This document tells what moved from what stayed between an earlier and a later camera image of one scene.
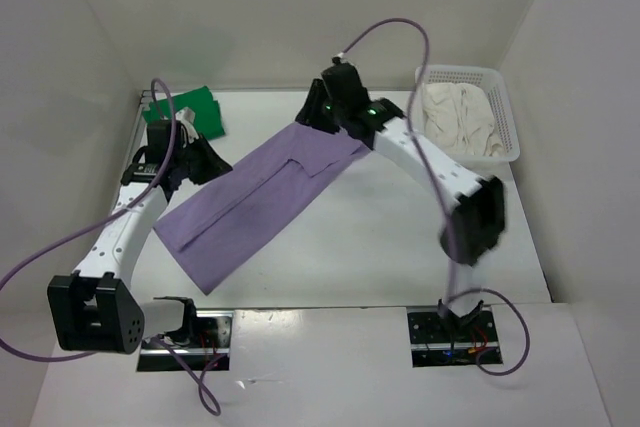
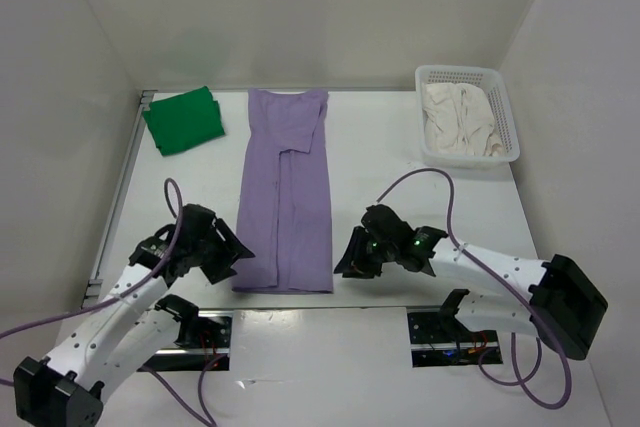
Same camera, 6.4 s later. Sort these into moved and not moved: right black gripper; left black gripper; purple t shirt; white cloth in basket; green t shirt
Moved: right black gripper; left black gripper; purple t shirt
Not moved: green t shirt; white cloth in basket
